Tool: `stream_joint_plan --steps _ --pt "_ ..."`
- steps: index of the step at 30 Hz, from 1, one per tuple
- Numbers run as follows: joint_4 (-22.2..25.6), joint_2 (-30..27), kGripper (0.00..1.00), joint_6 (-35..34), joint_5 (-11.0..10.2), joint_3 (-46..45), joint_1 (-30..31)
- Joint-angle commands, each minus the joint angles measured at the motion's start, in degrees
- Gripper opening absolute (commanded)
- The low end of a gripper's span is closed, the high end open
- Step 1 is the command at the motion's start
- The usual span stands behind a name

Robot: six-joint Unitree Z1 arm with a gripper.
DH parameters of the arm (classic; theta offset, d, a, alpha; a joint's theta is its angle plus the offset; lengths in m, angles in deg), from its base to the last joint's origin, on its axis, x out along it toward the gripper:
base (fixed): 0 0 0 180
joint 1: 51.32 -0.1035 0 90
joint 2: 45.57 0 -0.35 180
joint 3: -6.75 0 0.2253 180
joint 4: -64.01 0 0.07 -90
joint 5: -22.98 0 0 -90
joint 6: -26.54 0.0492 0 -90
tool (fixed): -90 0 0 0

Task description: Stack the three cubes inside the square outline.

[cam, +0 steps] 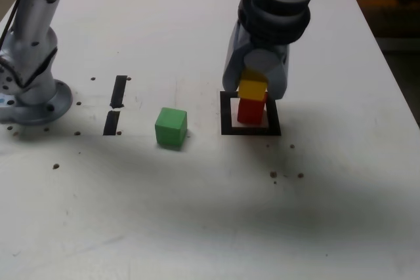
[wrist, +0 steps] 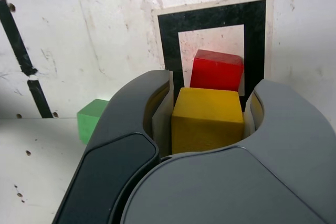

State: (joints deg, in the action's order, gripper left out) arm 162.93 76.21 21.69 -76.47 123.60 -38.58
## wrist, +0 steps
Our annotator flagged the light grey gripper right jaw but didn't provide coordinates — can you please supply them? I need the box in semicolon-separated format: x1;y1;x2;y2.
119;79;336;224

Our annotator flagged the black tape strip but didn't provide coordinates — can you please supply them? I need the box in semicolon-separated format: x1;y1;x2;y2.
0;0;55;119

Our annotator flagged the green cube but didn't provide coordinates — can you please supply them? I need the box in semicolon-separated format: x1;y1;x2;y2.
76;98;110;145

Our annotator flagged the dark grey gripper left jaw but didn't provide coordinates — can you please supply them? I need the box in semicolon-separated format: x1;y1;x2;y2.
51;69;175;224

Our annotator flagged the red cube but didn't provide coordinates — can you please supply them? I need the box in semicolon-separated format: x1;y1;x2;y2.
190;49;245;92

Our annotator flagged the yellow cube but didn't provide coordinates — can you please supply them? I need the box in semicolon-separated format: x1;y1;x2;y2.
171;87;245;155

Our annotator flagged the black tape square outline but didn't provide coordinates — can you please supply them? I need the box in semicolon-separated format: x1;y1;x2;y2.
157;0;267;112

